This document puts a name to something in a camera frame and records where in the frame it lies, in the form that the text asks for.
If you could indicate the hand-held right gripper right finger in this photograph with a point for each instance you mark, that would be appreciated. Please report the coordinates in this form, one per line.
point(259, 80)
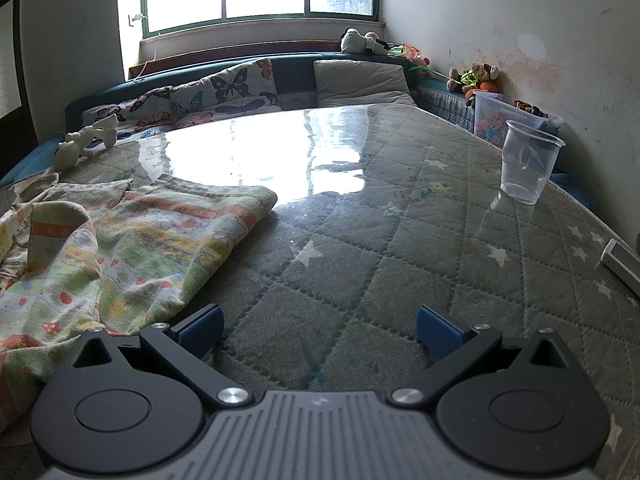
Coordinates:
point(440, 332)

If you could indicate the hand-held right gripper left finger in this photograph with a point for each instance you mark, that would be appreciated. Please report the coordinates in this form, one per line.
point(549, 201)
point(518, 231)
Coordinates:
point(200, 330)

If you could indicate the colourful printed child's garment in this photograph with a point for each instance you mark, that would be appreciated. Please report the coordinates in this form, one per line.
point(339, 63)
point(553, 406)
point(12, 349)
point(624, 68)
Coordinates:
point(125, 260)

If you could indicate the pile of mixed clothes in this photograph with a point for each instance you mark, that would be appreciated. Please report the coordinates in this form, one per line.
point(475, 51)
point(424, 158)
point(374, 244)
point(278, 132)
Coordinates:
point(295, 72)

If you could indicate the grey quilted star mat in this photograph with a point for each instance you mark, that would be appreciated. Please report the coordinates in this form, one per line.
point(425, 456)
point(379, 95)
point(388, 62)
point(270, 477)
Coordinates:
point(350, 270)

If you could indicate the clear plastic cup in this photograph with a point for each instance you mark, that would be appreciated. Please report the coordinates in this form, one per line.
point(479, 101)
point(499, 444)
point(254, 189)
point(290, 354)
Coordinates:
point(525, 180)

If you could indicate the white remote control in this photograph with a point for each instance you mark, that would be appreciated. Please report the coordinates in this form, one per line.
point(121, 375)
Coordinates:
point(622, 262)

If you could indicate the white plush rabbit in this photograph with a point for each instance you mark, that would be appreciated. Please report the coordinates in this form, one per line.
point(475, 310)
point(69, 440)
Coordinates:
point(72, 152)

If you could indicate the clear plastic storage box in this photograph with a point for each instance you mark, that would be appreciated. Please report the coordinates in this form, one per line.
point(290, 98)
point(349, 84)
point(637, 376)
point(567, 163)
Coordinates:
point(492, 115)

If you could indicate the butterfly print pillow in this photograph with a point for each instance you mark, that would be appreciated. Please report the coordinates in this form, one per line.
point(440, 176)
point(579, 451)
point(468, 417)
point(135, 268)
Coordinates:
point(235, 82)
point(192, 105)
point(140, 110)

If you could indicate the green plush toy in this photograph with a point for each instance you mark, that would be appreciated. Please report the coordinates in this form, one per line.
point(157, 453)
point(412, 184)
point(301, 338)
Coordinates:
point(469, 79)

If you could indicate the brown plush bear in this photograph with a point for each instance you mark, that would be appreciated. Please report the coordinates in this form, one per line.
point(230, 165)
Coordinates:
point(485, 76)

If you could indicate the plain grey pillow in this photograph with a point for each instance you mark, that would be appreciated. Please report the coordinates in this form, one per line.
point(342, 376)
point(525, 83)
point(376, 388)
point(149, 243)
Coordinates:
point(362, 82)

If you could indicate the brown wooden ledge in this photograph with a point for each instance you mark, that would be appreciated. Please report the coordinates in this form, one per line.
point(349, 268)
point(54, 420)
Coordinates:
point(210, 57)

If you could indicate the colourful toy flowers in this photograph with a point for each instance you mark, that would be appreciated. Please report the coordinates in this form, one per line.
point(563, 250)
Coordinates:
point(407, 55)

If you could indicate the black and white plush dog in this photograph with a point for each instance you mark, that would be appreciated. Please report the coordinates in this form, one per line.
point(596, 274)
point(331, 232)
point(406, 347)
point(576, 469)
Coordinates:
point(362, 42)

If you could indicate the dark door with frosted glass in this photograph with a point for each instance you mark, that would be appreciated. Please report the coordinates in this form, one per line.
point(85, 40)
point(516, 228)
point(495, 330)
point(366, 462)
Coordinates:
point(25, 60)

